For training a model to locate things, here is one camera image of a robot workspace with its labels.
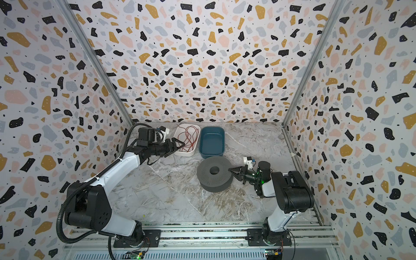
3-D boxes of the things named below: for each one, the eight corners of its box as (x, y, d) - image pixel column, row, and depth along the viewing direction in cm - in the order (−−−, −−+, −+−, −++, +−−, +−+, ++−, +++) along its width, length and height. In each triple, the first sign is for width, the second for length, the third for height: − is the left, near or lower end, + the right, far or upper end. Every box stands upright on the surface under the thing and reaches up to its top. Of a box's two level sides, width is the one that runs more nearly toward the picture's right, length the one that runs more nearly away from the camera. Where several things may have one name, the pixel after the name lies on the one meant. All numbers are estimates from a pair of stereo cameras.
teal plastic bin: (198, 160, 104) (197, 155, 99) (201, 132, 120) (200, 126, 114) (225, 161, 104) (225, 155, 99) (224, 132, 120) (224, 126, 115)
